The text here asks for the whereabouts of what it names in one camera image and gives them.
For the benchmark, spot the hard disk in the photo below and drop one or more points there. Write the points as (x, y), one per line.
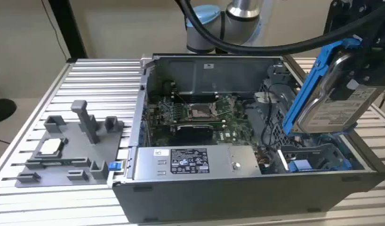
(324, 113)

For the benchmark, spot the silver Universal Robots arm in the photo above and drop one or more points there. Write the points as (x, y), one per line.
(200, 35)

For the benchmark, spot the black disk bay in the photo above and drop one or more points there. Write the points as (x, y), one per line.
(321, 153)

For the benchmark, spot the grey metal drive cage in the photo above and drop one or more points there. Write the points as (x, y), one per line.
(283, 94)

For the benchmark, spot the green motherboard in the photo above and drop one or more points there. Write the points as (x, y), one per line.
(239, 134)

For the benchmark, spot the CPU socket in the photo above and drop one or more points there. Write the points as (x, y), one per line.
(200, 113)

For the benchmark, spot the black graphics card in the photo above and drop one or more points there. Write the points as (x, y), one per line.
(192, 135)

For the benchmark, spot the dark grey PC case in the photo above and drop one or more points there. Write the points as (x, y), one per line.
(211, 200)

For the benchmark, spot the silver power supply unit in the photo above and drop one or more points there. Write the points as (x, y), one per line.
(148, 164)

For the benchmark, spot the blue case latch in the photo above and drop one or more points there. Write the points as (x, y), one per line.
(115, 166)

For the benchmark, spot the grey parts rack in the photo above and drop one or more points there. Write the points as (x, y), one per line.
(72, 150)

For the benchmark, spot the green RAM stick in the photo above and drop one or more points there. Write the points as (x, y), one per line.
(64, 161)

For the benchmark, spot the silver CPU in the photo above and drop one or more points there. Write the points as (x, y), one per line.
(51, 146)

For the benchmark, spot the black round stand base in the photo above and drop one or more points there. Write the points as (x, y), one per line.
(2, 110)

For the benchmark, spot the black upright post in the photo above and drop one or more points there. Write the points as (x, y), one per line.
(70, 28)

